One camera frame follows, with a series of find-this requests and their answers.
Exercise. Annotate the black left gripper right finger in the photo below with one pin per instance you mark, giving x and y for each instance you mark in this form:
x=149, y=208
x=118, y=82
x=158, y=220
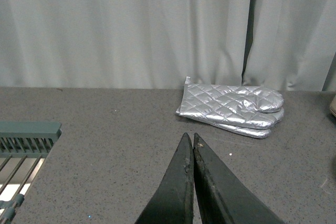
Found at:
x=221, y=196

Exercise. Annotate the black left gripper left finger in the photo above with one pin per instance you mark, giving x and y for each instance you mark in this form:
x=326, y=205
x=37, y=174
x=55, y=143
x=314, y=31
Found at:
x=173, y=200

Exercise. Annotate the beige and chrome toaster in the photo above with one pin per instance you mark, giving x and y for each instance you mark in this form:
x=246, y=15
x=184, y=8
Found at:
x=332, y=107

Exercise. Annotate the lower silver quilted oven mitt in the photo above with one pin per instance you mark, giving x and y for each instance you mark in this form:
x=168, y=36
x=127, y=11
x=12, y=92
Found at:
x=254, y=133

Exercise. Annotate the silver quilted oven mitt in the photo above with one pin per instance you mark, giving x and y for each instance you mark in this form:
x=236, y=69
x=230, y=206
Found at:
x=250, y=107
x=254, y=133

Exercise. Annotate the upper silver quilted oven mitt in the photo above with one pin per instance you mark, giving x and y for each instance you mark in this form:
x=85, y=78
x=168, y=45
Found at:
x=250, y=107

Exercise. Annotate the green dish rack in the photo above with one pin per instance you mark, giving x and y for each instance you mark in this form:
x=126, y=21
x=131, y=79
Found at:
x=24, y=147

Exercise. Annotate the grey curtain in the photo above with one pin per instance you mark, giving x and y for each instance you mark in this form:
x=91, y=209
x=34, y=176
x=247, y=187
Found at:
x=280, y=44

